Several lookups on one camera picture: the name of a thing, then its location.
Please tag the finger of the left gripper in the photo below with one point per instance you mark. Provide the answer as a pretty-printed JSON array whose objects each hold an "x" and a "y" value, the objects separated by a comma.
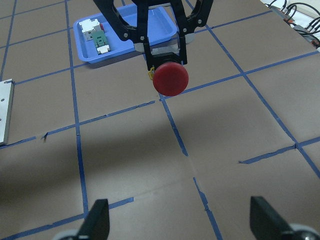
[
  {"x": 182, "y": 49},
  {"x": 150, "y": 56}
]

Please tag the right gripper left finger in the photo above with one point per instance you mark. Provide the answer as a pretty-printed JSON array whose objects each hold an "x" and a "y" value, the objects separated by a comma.
[{"x": 96, "y": 225}]

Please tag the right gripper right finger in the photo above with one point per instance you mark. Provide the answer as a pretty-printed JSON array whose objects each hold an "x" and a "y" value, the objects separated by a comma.
[{"x": 266, "y": 223}]

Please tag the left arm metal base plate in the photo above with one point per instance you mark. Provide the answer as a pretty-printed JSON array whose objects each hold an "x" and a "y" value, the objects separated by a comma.
[{"x": 6, "y": 99}]

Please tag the white red switch block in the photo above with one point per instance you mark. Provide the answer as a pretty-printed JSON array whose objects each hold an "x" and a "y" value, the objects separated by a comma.
[{"x": 88, "y": 26}]

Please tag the green white connector block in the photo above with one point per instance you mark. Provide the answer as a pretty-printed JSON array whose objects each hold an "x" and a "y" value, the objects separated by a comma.
[{"x": 99, "y": 38}]

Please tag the red emergency stop button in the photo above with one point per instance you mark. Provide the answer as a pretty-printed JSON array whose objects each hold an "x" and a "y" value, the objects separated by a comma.
[{"x": 168, "y": 75}]

